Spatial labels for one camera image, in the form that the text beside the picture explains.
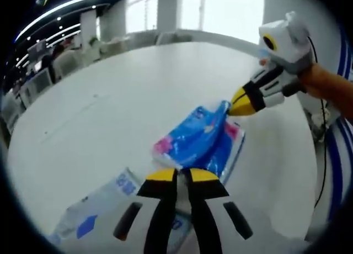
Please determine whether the blue tissue pack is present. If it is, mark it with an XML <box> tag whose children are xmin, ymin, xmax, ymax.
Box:
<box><xmin>152</xmin><ymin>100</ymin><xmax>246</xmax><ymax>183</ymax></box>

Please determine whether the curved ceiling light strip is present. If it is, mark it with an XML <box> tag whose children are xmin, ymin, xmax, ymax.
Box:
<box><xmin>15</xmin><ymin>0</ymin><xmax>126</xmax><ymax>42</ymax></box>

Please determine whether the bright window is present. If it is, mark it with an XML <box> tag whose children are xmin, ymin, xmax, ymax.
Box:
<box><xmin>125</xmin><ymin>0</ymin><xmax>265</xmax><ymax>35</ymax></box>

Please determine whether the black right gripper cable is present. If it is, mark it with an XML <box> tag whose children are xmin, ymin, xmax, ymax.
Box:
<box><xmin>308</xmin><ymin>35</ymin><xmax>332</xmax><ymax>208</ymax></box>

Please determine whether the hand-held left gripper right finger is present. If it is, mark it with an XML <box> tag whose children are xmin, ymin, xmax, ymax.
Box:
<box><xmin>181</xmin><ymin>168</ymin><xmax>279</xmax><ymax>254</ymax></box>

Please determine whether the clear bag with blue pad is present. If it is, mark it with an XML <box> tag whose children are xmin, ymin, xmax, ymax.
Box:
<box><xmin>49</xmin><ymin>167</ymin><xmax>194</xmax><ymax>254</ymax></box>

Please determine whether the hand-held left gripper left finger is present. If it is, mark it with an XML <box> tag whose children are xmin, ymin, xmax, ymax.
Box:
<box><xmin>90</xmin><ymin>168</ymin><xmax>177</xmax><ymax>254</ymax></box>

